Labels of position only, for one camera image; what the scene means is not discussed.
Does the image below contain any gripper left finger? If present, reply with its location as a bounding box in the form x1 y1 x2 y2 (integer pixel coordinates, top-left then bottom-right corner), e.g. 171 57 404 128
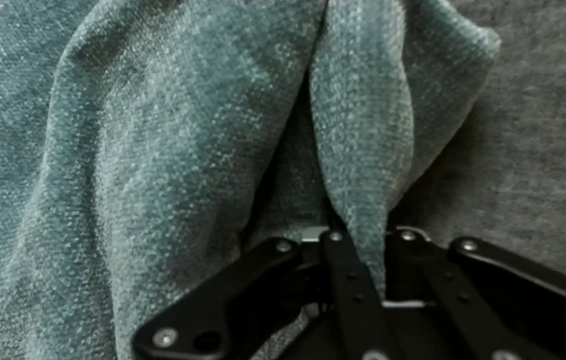
132 200 397 360

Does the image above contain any grey-teal woven blanket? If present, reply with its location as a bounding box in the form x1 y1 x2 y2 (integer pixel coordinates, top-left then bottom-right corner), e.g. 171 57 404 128
0 0 502 360

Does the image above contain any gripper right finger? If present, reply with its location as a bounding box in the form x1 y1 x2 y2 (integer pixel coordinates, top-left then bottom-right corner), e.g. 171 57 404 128
386 226 566 360

